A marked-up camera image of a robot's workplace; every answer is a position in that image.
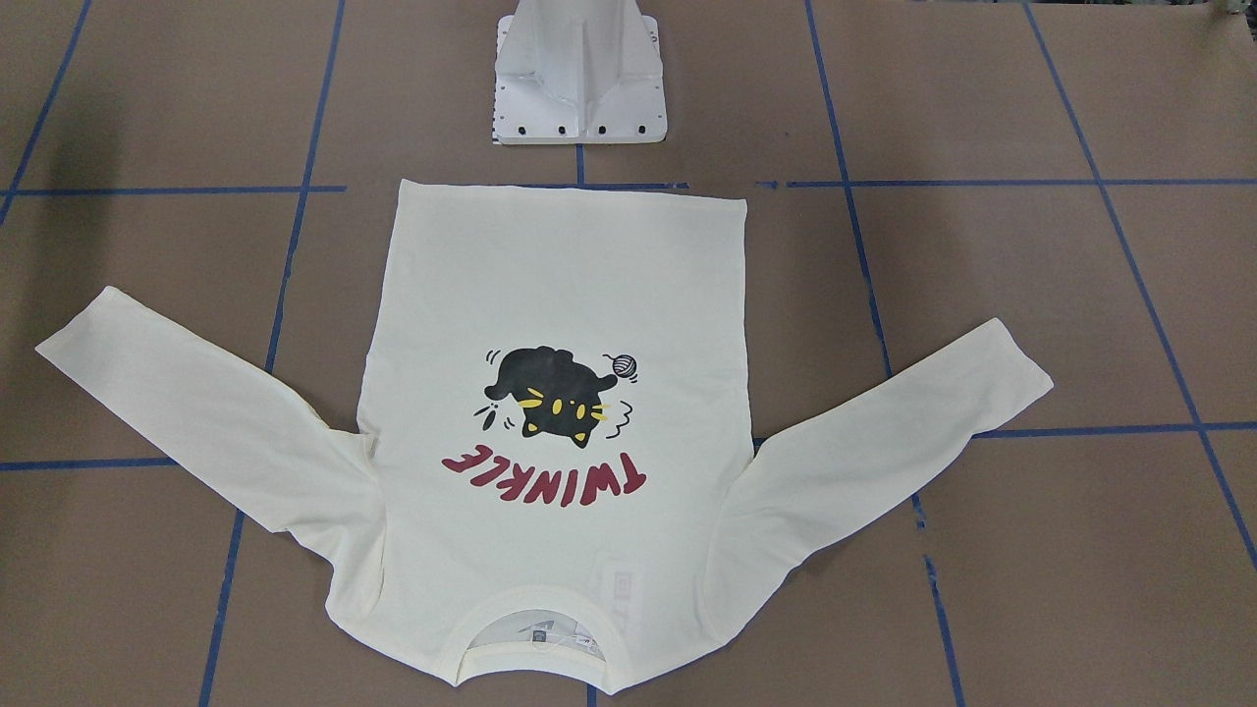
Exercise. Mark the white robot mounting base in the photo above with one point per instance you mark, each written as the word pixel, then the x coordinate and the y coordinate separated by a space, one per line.
pixel 578 72

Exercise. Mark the cream long-sleeve cat shirt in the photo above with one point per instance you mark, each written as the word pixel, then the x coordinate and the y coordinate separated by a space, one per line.
pixel 553 468

